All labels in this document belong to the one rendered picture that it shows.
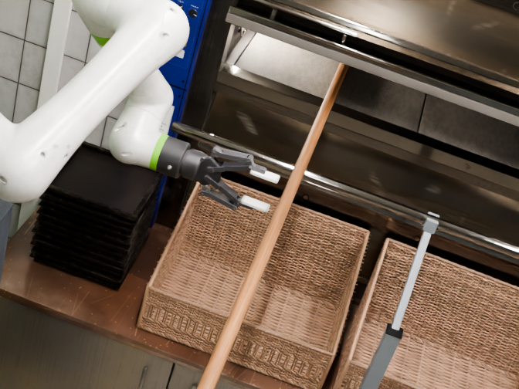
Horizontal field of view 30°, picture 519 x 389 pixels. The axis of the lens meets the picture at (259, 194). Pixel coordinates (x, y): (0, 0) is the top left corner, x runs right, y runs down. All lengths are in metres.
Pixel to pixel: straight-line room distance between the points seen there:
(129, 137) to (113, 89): 0.45
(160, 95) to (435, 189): 0.96
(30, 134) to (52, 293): 1.06
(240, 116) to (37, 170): 1.21
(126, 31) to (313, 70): 1.19
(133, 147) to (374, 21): 0.78
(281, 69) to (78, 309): 0.94
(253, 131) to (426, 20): 0.62
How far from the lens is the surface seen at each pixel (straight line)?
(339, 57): 2.61
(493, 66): 2.71
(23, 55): 3.09
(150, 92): 2.34
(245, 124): 2.92
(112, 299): 2.86
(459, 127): 3.02
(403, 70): 2.60
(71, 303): 2.81
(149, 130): 2.36
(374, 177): 2.91
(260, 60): 2.99
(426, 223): 2.52
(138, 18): 1.95
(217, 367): 1.83
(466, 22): 2.70
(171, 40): 1.95
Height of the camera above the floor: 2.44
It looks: 32 degrees down
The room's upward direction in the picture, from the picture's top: 18 degrees clockwise
